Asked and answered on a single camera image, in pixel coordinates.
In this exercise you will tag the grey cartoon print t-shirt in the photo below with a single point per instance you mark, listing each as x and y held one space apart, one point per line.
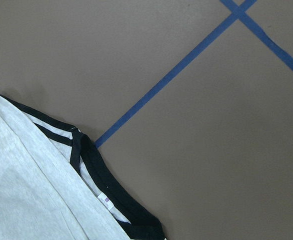
54 184

